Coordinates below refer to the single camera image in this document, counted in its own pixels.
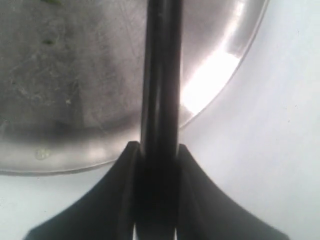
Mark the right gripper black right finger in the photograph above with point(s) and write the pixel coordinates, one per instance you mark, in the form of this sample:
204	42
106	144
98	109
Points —
207	213

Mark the black kitchen knife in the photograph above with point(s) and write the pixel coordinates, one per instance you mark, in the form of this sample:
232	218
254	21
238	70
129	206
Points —
157	176

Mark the round steel plate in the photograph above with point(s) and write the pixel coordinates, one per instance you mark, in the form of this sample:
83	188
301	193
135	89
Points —
71	75

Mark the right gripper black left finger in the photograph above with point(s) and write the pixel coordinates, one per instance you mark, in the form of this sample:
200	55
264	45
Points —
103	213

